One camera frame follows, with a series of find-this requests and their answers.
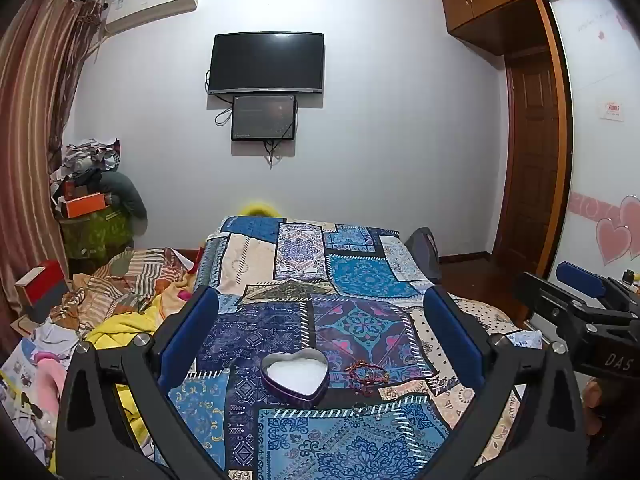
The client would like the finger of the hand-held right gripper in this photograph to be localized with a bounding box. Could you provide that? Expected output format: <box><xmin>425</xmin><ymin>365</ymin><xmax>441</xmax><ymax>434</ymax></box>
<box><xmin>511</xmin><ymin>271</ymin><xmax>581</xmax><ymax>328</ymax></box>
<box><xmin>556</xmin><ymin>261</ymin><xmax>608</xmax><ymax>300</ymax></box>

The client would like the purple heart-shaped tin box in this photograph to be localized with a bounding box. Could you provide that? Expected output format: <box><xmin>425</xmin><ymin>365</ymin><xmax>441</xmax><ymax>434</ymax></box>
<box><xmin>260</xmin><ymin>351</ymin><xmax>330</xmax><ymax>410</ymax></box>

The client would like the small black wall monitor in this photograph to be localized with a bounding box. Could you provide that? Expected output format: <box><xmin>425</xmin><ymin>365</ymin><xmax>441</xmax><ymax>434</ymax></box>
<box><xmin>231</xmin><ymin>94</ymin><xmax>297</xmax><ymax>142</ymax></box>

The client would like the pink cloth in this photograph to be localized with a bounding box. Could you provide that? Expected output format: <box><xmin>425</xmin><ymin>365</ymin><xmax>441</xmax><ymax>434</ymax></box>
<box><xmin>32</xmin><ymin>352</ymin><xmax>68</xmax><ymax>401</ymax></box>

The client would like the yellow fluffy object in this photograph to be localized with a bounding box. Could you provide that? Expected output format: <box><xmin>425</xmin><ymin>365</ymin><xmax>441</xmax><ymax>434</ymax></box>
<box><xmin>237</xmin><ymin>203</ymin><xmax>278</xmax><ymax>218</ymax></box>

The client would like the striped beige quilt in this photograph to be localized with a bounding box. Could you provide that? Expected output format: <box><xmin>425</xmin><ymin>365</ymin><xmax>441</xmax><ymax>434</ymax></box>
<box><xmin>50</xmin><ymin>247</ymin><xmax>201</xmax><ymax>331</ymax></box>

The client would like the yellow fleece blanket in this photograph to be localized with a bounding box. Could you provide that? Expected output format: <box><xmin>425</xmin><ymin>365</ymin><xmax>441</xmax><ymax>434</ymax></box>
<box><xmin>87</xmin><ymin>280</ymin><xmax>201</xmax><ymax>461</ymax></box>

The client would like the white heart-patterned wardrobe door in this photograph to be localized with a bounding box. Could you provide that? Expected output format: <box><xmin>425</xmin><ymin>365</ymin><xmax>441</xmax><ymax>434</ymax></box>
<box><xmin>547</xmin><ymin>0</ymin><xmax>640</xmax><ymax>291</ymax></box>

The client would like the blue patchwork blanket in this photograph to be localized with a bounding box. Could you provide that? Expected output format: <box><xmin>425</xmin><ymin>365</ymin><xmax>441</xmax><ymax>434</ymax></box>
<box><xmin>165</xmin><ymin>216</ymin><xmax>543</xmax><ymax>480</ymax></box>

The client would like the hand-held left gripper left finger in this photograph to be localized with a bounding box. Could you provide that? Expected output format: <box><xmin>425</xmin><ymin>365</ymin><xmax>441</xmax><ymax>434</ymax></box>
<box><xmin>54</xmin><ymin>286</ymin><xmax>227</xmax><ymax>480</ymax></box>

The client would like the black wall television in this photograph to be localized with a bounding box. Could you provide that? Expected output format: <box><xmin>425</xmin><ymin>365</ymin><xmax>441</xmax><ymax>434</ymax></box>
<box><xmin>208</xmin><ymin>32</ymin><xmax>325</xmax><ymax>96</ymax></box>

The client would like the striped brown curtain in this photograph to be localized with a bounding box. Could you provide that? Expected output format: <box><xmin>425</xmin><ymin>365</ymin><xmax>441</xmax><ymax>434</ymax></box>
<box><xmin>0</xmin><ymin>0</ymin><xmax>106</xmax><ymax>341</ymax></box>

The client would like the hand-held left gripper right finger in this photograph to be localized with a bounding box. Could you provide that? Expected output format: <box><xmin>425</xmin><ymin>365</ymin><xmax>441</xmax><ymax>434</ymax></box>
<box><xmin>422</xmin><ymin>285</ymin><xmax>590</xmax><ymax>480</ymax></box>

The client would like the pile of clothes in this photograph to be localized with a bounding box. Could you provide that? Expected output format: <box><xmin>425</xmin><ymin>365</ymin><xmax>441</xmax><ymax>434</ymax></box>
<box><xmin>50</xmin><ymin>137</ymin><xmax>122</xmax><ymax>196</ymax></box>

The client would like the red and grey box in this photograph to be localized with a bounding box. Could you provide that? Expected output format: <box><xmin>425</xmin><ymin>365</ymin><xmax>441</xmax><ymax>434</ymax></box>
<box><xmin>15</xmin><ymin>260</ymin><xmax>68</xmax><ymax>323</ymax></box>

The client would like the wooden overhead cabinet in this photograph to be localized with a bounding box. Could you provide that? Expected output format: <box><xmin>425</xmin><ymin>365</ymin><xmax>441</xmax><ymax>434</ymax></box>
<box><xmin>440</xmin><ymin>0</ymin><xmax>598</xmax><ymax>58</ymax></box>

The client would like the orange box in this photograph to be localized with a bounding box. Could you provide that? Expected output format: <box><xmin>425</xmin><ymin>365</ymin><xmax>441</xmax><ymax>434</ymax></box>
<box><xmin>57</xmin><ymin>192</ymin><xmax>108</xmax><ymax>219</ymax></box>

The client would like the brown wooden door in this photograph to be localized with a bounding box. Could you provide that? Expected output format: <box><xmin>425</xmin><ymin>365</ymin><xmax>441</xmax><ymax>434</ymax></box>
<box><xmin>492</xmin><ymin>47</ymin><xmax>573</xmax><ymax>281</ymax></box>

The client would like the white air conditioner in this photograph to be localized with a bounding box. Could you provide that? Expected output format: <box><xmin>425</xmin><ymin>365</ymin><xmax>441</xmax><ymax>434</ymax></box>
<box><xmin>102</xmin><ymin>0</ymin><xmax>201</xmax><ymax>36</ymax></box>

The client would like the cartoon printed sheet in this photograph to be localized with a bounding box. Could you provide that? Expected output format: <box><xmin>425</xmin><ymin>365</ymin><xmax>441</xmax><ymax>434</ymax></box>
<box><xmin>0</xmin><ymin>320</ymin><xmax>86</xmax><ymax>466</ymax></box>

